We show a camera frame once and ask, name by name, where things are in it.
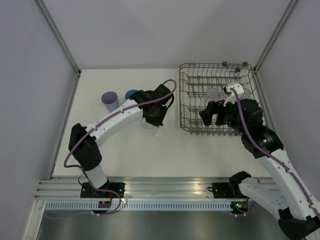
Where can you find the right aluminium frame post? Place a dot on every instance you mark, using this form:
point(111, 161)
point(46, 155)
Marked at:
point(276, 32)

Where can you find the aluminium mounting rail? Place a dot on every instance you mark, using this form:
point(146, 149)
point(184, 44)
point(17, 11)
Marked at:
point(136, 188)

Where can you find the purple plastic cup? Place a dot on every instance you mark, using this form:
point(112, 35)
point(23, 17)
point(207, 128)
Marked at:
point(110, 100)

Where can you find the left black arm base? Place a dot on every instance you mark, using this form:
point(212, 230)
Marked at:
point(114, 190)

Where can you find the left aluminium frame post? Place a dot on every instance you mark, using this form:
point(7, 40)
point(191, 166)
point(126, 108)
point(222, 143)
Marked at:
point(57, 35)

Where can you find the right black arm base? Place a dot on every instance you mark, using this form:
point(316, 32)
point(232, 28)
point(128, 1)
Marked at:
point(222, 190)

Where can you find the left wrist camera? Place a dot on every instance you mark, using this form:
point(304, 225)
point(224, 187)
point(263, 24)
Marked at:
point(170, 101)

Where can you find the white slotted cable duct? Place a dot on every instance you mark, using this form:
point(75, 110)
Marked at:
point(138, 205)

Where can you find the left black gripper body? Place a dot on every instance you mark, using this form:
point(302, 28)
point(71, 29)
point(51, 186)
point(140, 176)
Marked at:
point(157, 118)

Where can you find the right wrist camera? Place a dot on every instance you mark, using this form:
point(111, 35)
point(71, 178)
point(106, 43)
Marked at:
point(234, 91)

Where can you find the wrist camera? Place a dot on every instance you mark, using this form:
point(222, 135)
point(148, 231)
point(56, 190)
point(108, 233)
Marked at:
point(234, 91)
point(170, 101)

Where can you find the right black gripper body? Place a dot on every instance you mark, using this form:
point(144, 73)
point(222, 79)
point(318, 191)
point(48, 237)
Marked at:
point(231, 110)

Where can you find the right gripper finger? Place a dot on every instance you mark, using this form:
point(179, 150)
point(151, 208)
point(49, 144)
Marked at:
point(221, 118)
point(213, 108)

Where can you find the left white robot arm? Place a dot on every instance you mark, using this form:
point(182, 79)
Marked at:
point(85, 141)

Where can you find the aluminium frame post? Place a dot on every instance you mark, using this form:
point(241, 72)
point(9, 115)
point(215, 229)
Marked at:
point(57, 35)
point(276, 32)

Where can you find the grey wire dish rack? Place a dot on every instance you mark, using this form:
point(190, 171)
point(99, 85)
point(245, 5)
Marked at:
point(196, 78)

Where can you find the blue plastic cup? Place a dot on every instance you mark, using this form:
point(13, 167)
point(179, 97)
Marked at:
point(129, 93)

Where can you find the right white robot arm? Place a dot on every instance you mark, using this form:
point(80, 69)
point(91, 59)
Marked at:
point(296, 210)

